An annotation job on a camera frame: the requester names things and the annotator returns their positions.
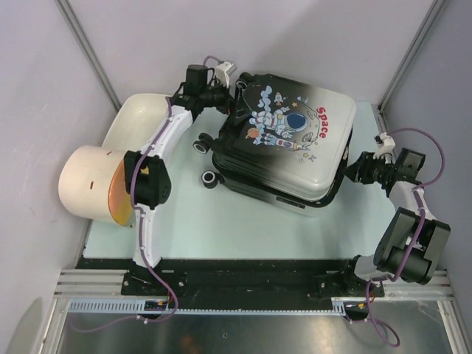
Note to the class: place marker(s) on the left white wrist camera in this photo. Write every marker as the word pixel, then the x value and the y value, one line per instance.
pixel 223 72

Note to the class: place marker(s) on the grey slotted cable duct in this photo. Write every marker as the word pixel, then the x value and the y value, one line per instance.
pixel 334 307

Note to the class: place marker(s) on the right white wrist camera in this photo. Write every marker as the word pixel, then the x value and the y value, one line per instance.
pixel 385 144

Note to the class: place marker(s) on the black white space suitcase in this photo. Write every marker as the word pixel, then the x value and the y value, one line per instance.
pixel 291 151

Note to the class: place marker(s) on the cream cylindrical bucket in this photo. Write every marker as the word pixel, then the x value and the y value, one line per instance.
pixel 84 182

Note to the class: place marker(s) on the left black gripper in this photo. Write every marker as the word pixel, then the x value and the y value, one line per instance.
pixel 235 108

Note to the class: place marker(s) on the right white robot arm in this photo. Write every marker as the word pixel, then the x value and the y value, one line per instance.
pixel 414 240

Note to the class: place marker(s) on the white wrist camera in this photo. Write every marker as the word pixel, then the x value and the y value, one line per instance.
pixel 385 144
pixel 223 72

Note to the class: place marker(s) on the right aluminium corner post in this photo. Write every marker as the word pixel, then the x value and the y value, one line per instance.
pixel 429 21

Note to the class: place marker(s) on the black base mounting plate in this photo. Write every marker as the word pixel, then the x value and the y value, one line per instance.
pixel 331 277

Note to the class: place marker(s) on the left aluminium corner post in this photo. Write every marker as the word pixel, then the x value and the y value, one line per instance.
pixel 79 34

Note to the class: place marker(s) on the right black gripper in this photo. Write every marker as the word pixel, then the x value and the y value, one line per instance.
pixel 362 170

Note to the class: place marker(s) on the cream oval tray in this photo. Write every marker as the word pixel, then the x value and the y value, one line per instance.
pixel 135 123

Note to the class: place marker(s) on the aluminium frame rail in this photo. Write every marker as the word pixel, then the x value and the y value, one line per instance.
pixel 95 284

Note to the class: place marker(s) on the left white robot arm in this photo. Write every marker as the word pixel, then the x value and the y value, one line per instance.
pixel 147 180

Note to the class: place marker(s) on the aluminium corner post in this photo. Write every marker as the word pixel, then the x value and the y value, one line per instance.
pixel 429 21
pixel 79 34

